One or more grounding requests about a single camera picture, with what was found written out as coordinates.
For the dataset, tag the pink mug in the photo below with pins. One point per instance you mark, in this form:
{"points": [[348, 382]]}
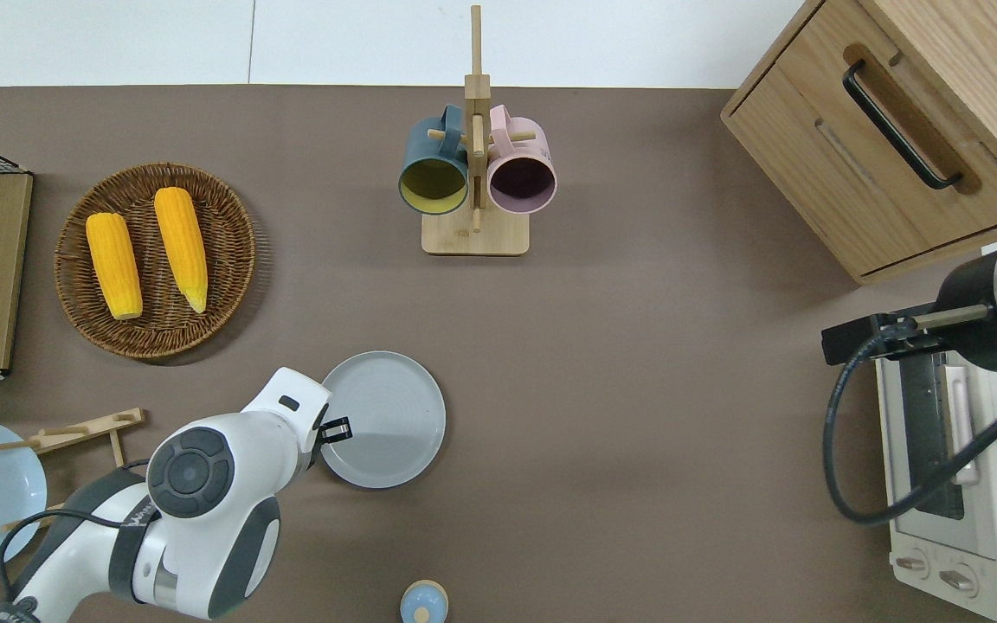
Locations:
{"points": [[523, 151]]}

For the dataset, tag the white toaster oven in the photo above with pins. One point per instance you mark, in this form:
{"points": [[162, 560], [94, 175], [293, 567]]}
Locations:
{"points": [[966, 536]]}

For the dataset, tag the gray plate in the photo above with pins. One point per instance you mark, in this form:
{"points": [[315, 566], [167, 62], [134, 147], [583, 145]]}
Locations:
{"points": [[395, 415]]}

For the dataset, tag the dark blue mug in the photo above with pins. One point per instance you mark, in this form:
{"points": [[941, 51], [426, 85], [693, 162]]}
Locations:
{"points": [[425, 151]]}

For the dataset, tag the short yellow corn cob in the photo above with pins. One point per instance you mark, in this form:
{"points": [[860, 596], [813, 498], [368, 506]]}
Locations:
{"points": [[114, 264]]}

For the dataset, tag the wooden cabinet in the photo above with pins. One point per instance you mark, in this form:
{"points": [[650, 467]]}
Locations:
{"points": [[810, 156]]}

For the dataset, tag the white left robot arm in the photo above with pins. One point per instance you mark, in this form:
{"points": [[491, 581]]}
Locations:
{"points": [[196, 484]]}

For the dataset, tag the small blue wooden bell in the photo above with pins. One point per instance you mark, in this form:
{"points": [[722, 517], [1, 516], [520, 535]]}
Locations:
{"points": [[423, 603]]}

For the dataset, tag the long yellow corn cob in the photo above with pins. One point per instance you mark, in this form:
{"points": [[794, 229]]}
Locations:
{"points": [[180, 247]]}

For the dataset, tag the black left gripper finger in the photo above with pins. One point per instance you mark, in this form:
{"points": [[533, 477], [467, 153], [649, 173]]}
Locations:
{"points": [[348, 427]]}

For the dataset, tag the wooden plate rack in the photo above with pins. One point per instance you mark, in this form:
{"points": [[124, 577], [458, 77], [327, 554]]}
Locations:
{"points": [[83, 428]]}

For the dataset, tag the wooden mug tree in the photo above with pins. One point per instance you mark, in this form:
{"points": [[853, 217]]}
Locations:
{"points": [[474, 238]]}

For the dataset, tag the brown table mat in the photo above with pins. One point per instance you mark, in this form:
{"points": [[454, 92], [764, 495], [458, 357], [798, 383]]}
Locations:
{"points": [[637, 346]]}

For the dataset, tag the brown wicker basket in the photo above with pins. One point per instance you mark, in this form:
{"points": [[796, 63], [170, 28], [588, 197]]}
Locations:
{"points": [[152, 333]]}

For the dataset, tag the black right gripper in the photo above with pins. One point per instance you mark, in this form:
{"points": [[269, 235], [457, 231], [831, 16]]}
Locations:
{"points": [[983, 342]]}

